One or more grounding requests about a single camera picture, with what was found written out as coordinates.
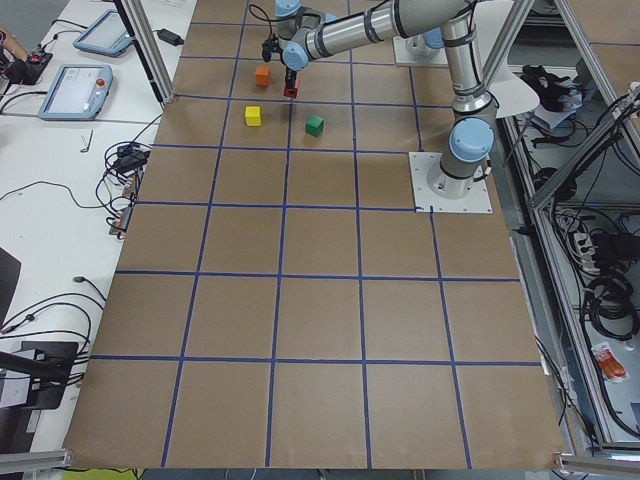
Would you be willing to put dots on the green wooden block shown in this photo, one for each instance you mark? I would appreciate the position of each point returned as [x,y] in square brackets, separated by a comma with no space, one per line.
[314,125]

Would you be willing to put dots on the black power adapter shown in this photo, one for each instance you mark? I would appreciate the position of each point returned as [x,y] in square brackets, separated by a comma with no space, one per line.
[170,37]

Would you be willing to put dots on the near blue teach pendant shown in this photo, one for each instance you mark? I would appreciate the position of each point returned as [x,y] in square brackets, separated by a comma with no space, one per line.
[77,93]

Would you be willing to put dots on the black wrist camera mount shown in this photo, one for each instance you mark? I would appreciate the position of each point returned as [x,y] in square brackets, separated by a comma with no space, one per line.
[269,47]

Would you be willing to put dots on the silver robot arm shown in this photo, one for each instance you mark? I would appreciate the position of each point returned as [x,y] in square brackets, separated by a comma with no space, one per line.
[300,34]
[425,46]

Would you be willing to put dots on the red snack packet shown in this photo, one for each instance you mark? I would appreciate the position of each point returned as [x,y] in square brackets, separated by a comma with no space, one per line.
[608,363]

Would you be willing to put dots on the orange wooden block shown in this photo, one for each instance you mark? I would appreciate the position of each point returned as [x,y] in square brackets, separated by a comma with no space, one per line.
[262,76]

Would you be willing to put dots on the red wooden block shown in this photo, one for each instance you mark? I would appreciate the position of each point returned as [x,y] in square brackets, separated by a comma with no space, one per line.
[293,94]

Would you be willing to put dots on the black monitor stand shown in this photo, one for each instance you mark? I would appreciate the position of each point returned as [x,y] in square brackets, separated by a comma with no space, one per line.
[36,376]

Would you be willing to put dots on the white power strip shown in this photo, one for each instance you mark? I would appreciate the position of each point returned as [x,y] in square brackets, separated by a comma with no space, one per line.
[583,249]

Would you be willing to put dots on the aluminium frame post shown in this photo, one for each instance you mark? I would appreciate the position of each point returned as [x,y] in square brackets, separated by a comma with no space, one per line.
[139,30]

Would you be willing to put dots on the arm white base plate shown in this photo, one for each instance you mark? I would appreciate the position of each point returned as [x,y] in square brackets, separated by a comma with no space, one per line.
[402,57]
[435,192]

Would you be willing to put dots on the blue teach pendant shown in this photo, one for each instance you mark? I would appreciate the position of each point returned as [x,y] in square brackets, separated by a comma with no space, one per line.
[77,93]
[106,36]

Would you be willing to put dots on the far blue teach pendant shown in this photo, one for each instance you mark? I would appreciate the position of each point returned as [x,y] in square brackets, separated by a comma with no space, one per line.
[106,36]

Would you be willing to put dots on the yellow wooden block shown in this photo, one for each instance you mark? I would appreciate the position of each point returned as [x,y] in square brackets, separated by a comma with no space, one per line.
[253,116]

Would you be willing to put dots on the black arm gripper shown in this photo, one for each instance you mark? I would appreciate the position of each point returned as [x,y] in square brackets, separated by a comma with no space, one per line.
[290,76]

